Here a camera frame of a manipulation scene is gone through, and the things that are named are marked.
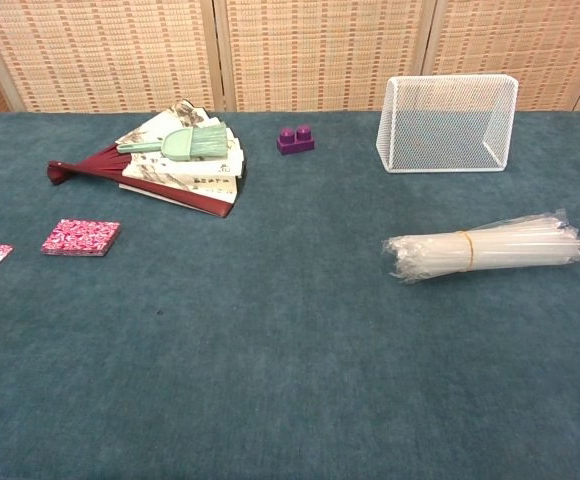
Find pink patterned card deck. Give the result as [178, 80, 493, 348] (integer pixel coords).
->
[40, 218, 122, 258]

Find woven bamboo folding screen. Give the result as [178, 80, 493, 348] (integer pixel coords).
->
[0, 0, 580, 121]

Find teal felt table cover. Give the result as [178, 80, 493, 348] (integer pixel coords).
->
[0, 109, 580, 480]

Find white wire mesh basket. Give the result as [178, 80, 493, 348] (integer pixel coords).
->
[375, 73, 520, 175]

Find small green brush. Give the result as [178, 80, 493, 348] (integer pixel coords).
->
[116, 121, 230, 163]

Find bundle of wrapped clear straws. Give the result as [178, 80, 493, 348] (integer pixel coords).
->
[381, 207, 580, 285]

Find purple building block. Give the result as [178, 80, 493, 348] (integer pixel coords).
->
[276, 124, 317, 157]

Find red and white folding fan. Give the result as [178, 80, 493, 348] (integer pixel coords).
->
[45, 98, 247, 219]

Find yellow rubber band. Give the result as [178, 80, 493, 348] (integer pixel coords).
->
[457, 230, 476, 274]

